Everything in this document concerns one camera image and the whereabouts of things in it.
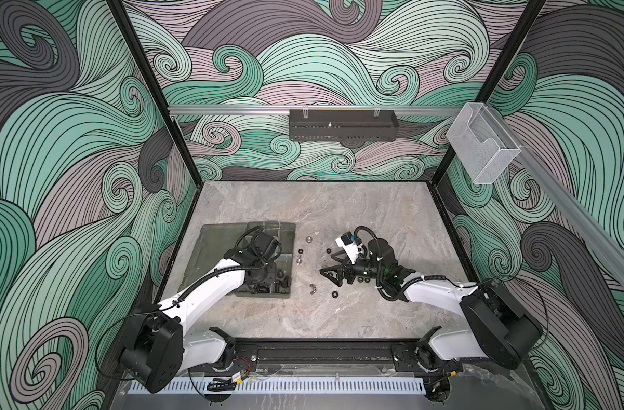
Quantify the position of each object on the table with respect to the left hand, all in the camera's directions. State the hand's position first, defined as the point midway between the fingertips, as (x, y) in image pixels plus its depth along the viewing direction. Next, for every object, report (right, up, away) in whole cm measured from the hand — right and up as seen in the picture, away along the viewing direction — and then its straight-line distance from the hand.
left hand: (268, 271), depth 84 cm
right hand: (+20, +3, -2) cm, 20 cm away
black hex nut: (+22, -8, +2) cm, 24 cm away
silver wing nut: (+16, -7, +3) cm, 17 cm away
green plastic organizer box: (-22, +8, +14) cm, 27 cm away
